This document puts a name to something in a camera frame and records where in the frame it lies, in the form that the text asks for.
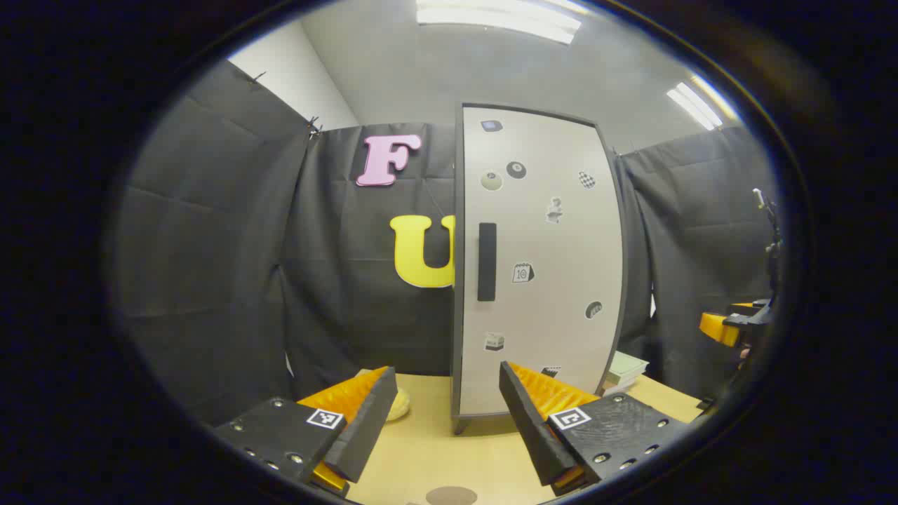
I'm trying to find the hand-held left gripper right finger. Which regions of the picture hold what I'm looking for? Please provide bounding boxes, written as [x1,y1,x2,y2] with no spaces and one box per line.
[498,361,692,495]

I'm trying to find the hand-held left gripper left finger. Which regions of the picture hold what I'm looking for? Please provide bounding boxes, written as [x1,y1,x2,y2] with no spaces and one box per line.
[213,365,398,495]

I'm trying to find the brown round coaster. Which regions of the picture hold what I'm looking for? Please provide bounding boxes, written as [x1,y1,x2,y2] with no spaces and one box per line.
[426,486,478,505]

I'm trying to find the grey cabinet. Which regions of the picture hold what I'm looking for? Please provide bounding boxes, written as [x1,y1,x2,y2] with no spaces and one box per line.
[451,102,627,436]

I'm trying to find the pale yellow round bun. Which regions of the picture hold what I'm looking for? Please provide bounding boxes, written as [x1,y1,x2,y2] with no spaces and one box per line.
[356,369,411,422]

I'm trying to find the black backdrop cloth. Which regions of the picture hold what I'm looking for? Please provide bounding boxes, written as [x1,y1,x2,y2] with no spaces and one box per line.
[112,60,783,425]

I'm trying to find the black door handle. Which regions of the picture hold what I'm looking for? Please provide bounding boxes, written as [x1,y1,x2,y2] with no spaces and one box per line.
[478,223,497,302]

